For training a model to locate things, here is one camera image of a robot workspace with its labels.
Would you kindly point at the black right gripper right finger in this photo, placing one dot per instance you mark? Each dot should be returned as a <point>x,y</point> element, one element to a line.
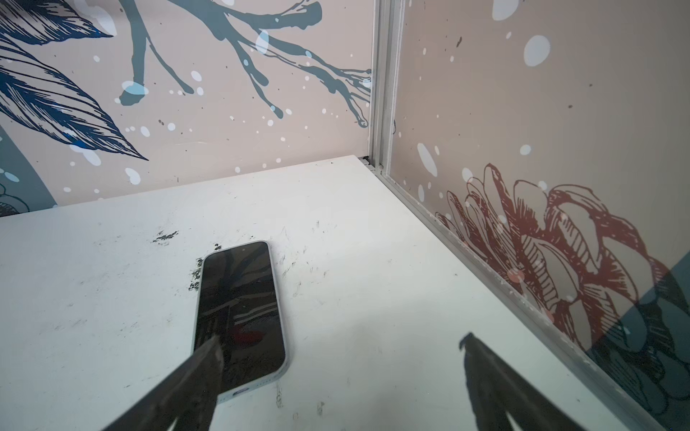
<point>501,398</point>

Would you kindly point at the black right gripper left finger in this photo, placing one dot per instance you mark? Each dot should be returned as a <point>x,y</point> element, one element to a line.
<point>185,400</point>

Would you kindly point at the small phone light case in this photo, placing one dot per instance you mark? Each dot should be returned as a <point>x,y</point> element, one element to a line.
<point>239,303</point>

